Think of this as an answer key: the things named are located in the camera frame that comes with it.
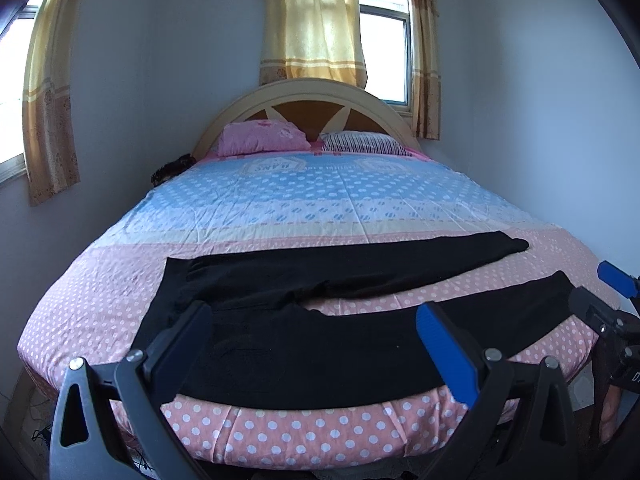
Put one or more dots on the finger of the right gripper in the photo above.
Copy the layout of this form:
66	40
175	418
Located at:
625	284
593	311

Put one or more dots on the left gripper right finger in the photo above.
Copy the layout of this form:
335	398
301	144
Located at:
519	423

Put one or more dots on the person's right hand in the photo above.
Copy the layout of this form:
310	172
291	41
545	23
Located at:
611	404

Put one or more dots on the striped pillow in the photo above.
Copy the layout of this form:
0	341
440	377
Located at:
362	142

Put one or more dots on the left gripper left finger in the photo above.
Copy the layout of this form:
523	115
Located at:
86	442

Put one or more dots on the yellow centre curtain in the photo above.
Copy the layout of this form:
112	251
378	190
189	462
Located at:
312	39

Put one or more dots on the centre window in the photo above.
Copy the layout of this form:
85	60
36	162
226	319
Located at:
386	45

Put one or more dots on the yellow left curtain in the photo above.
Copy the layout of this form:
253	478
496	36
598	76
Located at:
49	145

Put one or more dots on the left window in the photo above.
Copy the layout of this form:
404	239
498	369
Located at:
14	50

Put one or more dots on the yellow curtain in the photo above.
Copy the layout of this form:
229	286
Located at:
425	84
312	39
49	145

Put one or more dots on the polka dot bed sheet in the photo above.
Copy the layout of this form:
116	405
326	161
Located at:
260	202

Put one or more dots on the black pants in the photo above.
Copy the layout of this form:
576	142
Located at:
268	349

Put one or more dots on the dark object beside bed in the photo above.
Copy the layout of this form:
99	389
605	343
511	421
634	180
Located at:
172	169

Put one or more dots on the pink pillow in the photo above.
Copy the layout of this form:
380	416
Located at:
260	136

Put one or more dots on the yellow right curtain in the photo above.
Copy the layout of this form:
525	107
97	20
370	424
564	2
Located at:
425	84

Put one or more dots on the cream wooden headboard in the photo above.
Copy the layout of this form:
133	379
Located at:
315	106

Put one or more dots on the window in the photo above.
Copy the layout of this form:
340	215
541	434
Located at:
386	45
14	50

